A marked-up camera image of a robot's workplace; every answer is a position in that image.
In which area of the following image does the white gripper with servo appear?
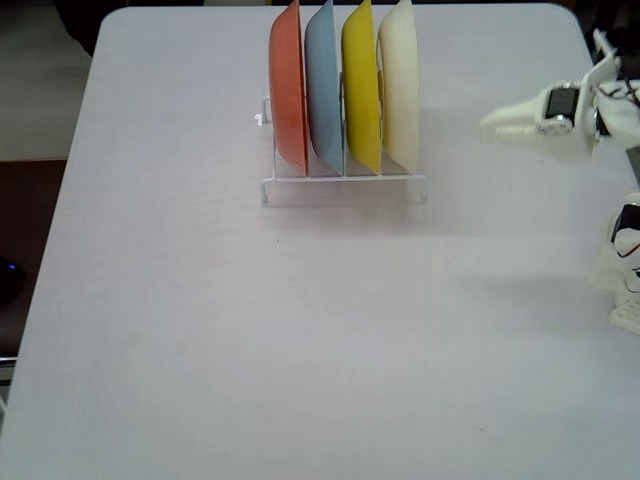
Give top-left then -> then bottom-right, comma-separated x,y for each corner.
479,82 -> 609,162

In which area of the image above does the cream white plastic plate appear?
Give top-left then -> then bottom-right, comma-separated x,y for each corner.
375,0 -> 422,174

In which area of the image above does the yellow plastic plate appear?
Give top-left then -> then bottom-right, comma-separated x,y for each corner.
340,0 -> 385,177

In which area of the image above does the light blue plastic plate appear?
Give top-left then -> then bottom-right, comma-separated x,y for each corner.
303,0 -> 346,177

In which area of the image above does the orange plastic plate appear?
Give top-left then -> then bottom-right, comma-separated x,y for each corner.
268,0 -> 309,177

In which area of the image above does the black computer mouse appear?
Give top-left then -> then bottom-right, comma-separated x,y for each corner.
0,254 -> 27,306

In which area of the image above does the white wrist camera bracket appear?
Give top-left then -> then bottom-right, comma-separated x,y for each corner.
582,28 -> 624,96

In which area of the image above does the black and red servo cable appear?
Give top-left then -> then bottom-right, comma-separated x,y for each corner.
597,77 -> 640,109

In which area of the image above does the white wire dish rack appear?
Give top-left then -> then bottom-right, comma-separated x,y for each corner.
252,94 -> 431,207

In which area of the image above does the white perforated base plate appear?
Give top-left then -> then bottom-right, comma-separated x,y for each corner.
608,294 -> 640,335

